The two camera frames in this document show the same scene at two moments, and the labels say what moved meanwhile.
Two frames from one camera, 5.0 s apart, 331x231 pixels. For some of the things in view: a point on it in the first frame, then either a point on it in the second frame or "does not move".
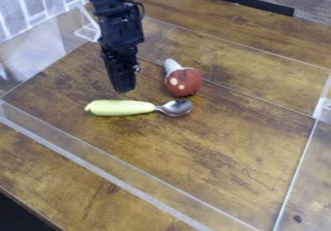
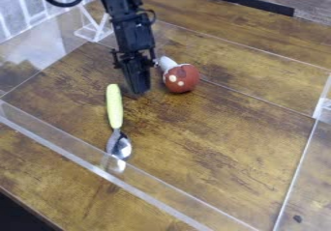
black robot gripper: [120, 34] to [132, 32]
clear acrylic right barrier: [305, 211] does not move
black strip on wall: [251, 3] does not move
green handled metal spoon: [124, 107] to [119, 146]
